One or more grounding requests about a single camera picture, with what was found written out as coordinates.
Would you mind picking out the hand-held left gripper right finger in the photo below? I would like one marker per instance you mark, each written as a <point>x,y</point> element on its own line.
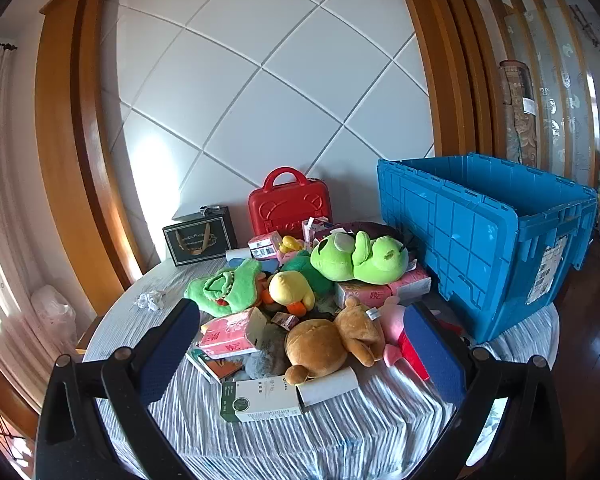
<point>435,350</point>

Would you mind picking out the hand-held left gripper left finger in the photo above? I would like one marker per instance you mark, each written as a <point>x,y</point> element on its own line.
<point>172,345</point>

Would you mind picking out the green orange medicine box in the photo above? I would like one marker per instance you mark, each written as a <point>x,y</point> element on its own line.
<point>215,366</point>

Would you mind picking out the yellow duck plush green hat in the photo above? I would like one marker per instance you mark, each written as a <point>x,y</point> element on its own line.
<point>287,287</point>

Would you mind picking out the pink pig plush red dress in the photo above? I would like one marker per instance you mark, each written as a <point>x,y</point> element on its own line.
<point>395,330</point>

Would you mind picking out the crumpled white tissue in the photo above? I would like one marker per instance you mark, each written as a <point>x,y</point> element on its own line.
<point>149,300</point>

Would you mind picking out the pink tissue pack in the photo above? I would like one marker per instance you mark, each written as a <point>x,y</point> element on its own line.
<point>412,282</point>
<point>362,294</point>
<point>227,335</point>

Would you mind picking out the green crocodile plush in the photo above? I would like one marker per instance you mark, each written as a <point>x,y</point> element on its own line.
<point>220,287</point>

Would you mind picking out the grey fuzzy cloth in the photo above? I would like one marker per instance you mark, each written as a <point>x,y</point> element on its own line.
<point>265,360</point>

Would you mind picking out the white green medicine box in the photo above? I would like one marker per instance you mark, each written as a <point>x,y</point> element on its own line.
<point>262,400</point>

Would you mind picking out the black gift box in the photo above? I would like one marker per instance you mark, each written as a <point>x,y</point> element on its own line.
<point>200,240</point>

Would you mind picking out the white paper tube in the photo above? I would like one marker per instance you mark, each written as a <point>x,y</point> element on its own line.
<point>330,385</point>

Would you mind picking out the blue plastic storage crate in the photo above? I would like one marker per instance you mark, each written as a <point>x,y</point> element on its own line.
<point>460,240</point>

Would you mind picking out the brown bear plush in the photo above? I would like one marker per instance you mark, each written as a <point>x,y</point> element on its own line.
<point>320,345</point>

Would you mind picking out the light green frog plush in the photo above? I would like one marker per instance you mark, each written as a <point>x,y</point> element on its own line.
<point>360,260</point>

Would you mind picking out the white plastic bag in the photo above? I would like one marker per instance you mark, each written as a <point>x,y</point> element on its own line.
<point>55,315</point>

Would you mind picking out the small pink white box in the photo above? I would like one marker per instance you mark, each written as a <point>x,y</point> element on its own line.
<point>264,246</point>

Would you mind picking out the small yellow toy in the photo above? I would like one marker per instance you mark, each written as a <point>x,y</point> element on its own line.
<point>291,244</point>

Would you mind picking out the red hard carry case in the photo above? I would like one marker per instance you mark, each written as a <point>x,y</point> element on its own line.
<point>285,210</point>

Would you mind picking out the sheer white curtain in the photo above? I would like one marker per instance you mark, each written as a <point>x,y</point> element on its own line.
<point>0,210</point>

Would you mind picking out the rolled patterned rug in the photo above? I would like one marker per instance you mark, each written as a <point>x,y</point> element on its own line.
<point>517,110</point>

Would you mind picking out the wooden glass partition screen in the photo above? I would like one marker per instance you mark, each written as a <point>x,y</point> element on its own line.
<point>555,85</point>

